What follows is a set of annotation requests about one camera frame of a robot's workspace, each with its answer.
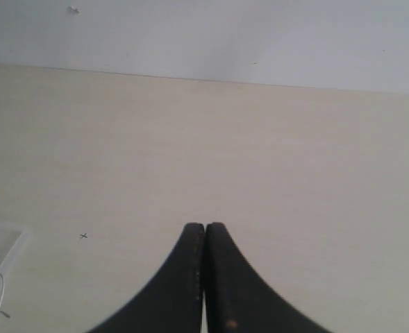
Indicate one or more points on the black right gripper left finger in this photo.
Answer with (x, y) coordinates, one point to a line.
(172, 300)

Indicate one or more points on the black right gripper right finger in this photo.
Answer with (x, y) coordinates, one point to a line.
(237, 298)

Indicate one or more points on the small white wall hook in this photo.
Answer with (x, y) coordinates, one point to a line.
(73, 10)

